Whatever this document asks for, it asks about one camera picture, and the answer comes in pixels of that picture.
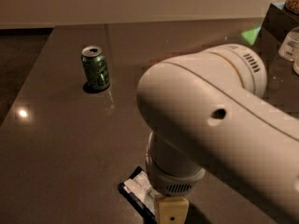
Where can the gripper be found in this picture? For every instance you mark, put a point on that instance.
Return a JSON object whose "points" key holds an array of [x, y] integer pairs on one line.
{"points": [[174, 185]]}

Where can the dark box on counter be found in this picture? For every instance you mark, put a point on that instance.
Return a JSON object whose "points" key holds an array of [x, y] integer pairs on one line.
{"points": [[283, 83]]}

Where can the jar with brown contents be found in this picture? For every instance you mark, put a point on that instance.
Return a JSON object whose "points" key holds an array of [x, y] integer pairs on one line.
{"points": [[292, 5]]}

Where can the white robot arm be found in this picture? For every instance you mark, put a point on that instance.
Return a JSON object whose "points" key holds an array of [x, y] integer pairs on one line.
{"points": [[207, 115]]}

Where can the green soda can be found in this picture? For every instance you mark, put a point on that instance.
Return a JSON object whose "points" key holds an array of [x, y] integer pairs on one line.
{"points": [[95, 68]]}

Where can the white plastic container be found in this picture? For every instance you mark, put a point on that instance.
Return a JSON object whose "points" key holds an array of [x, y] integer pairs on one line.
{"points": [[289, 49]]}

